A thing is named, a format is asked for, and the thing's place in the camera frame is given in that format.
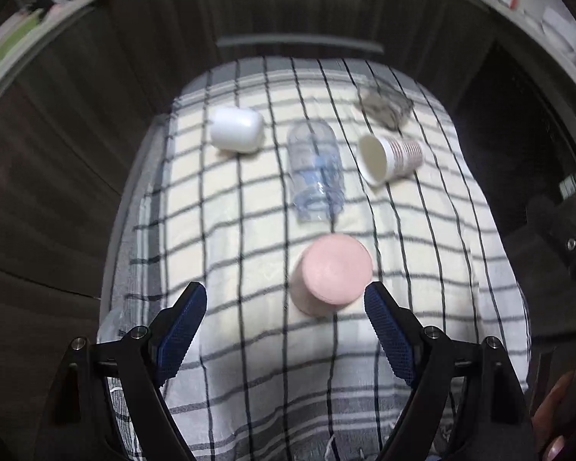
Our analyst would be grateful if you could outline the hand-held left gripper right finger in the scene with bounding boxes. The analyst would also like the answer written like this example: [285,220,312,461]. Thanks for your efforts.
[364,281,541,461]

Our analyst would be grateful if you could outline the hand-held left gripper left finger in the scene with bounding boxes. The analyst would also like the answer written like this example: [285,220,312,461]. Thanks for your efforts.
[35,281,208,461]

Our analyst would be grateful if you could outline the pink cup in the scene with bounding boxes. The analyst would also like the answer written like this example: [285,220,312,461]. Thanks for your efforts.
[289,234,374,318]

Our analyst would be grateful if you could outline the striped paper cup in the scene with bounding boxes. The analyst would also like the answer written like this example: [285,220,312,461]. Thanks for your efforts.
[358,133,424,187]

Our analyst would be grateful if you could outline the white cup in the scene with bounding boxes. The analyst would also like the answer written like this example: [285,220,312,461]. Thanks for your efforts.
[209,106,266,154]

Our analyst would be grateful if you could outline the person's right hand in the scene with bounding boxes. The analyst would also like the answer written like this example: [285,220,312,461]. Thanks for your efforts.
[531,370,576,461]

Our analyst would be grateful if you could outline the checkered white cloth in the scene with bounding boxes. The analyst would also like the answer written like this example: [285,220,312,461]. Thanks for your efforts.
[97,56,531,461]

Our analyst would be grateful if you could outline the clear plastic bottle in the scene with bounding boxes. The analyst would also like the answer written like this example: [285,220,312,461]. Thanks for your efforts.
[286,119,345,224]

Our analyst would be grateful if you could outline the crumpled clear plastic wrapper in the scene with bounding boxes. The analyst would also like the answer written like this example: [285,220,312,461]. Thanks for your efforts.
[355,84,414,130]

